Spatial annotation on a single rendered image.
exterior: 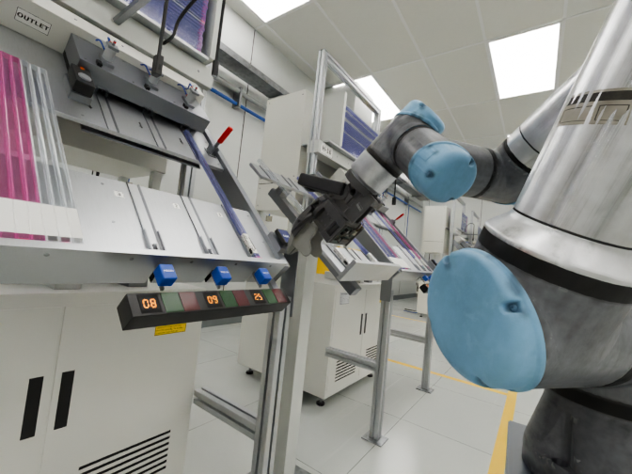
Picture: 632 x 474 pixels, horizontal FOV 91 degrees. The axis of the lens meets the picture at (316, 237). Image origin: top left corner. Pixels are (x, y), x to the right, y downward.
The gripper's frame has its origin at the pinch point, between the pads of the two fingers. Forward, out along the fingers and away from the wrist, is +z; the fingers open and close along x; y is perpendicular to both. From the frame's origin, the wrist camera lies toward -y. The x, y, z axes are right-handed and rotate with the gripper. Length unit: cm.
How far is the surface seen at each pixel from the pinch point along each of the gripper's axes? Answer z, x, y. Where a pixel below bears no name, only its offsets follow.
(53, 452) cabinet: 62, -23, 6
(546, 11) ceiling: -185, 254, -130
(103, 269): 11.5, -29.9, -2.3
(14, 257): 9.6, -39.8, -2.3
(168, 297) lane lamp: 10.8, -22.1, 3.7
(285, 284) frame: 15.4, 13.9, -1.9
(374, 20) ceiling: -94, 195, -223
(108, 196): 9.9, -27.1, -17.4
